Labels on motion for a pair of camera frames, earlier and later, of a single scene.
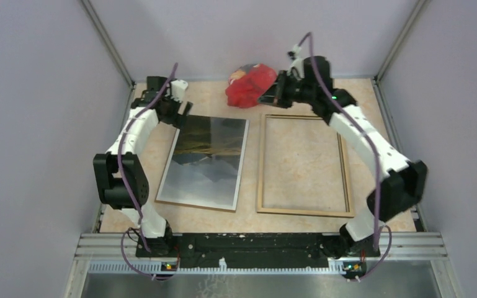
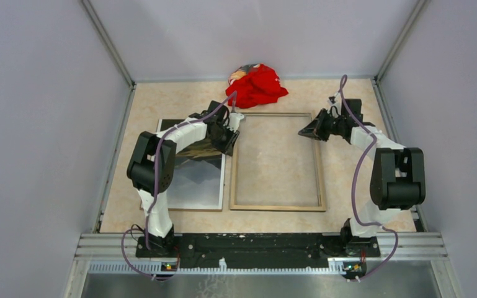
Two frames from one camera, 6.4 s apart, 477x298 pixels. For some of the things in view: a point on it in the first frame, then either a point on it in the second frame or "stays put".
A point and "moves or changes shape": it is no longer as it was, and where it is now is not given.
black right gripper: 279,98 to 312,130
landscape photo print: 205,164 moves or changes shape
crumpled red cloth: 245,82 stays put
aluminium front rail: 405,252 stays put
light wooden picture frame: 260,166 to 320,159
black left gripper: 177,119 to 227,146
